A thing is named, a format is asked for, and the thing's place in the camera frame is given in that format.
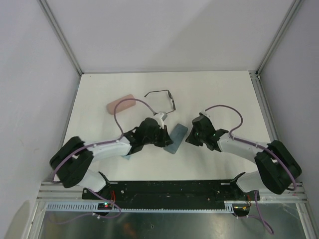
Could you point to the white slotted cable duct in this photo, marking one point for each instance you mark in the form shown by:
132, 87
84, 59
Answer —
207, 207

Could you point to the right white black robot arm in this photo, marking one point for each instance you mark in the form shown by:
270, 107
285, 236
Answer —
276, 167

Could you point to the brown thin-frame glasses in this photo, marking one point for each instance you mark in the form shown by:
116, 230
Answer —
169, 95

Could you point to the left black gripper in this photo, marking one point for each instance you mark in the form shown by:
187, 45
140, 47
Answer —
165, 140

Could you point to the small circuit board with leds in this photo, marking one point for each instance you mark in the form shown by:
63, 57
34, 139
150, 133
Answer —
105, 206

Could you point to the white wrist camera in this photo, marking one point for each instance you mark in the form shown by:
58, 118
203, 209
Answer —
160, 118
203, 112

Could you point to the pink glasses case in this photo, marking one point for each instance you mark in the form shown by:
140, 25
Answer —
120, 104

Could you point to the aluminium frame post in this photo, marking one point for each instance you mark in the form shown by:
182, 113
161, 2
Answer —
52, 20
280, 33

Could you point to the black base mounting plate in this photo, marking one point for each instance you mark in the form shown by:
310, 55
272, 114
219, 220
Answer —
163, 192

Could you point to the left aluminium frame post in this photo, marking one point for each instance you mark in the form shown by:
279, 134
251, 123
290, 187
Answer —
52, 20

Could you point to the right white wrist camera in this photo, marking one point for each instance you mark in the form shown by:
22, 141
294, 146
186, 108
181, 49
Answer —
203, 112

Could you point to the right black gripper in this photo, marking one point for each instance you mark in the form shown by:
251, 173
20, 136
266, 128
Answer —
190, 139

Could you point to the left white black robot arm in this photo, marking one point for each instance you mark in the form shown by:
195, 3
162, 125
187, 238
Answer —
71, 163

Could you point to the blue-grey glasses case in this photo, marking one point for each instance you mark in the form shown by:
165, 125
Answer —
177, 135

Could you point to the right aluminium frame post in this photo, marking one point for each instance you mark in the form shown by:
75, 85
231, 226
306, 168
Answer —
280, 33

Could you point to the small blue cloth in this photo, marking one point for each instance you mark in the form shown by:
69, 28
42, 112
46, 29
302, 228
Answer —
127, 157

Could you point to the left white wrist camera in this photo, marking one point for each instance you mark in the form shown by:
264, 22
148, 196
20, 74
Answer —
160, 118

